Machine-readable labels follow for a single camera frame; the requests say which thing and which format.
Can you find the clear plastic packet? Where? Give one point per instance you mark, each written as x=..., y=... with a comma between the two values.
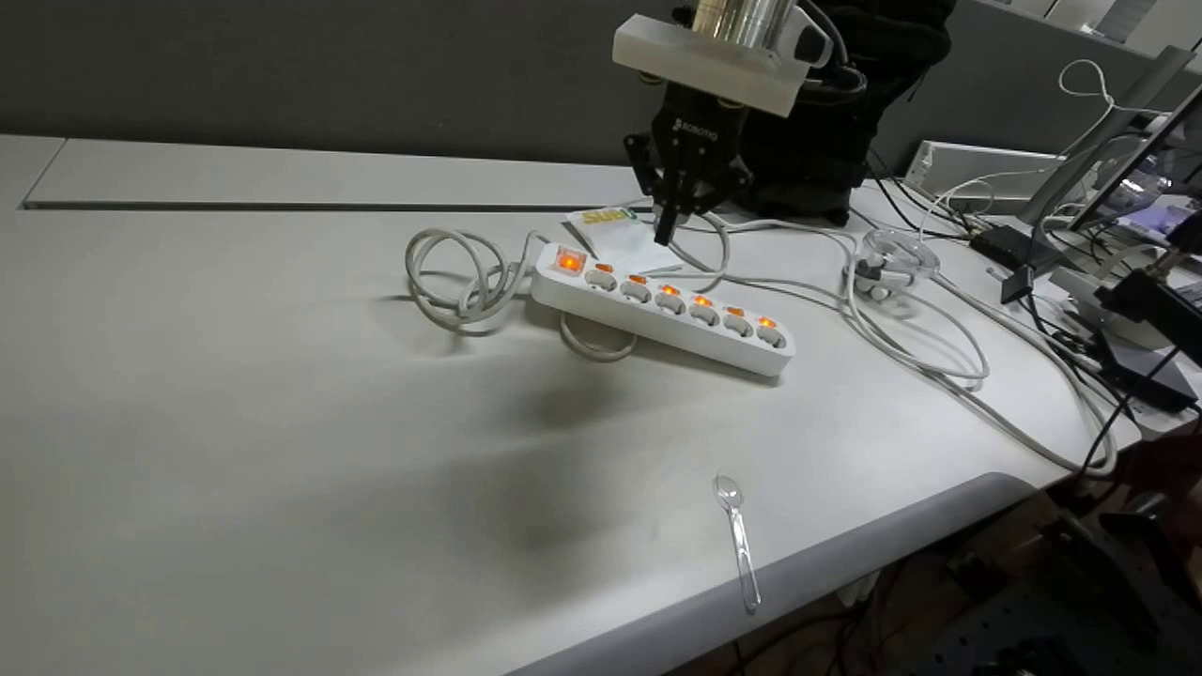
x=613, y=230

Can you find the white rectangular box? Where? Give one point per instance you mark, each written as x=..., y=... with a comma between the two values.
x=977, y=169

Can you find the clear plastic spoon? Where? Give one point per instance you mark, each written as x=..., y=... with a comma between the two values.
x=741, y=530

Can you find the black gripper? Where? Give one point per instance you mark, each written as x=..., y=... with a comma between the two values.
x=700, y=129

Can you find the white six-slot power strip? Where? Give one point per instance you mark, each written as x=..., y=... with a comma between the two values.
x=651, y=321

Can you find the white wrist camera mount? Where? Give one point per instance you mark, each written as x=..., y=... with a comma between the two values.
x=700, y=63

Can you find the black stand with devices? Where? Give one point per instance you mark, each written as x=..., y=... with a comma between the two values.
x=1128, y=301

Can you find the grey partition panel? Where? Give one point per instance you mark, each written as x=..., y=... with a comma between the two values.
x=376, y=63

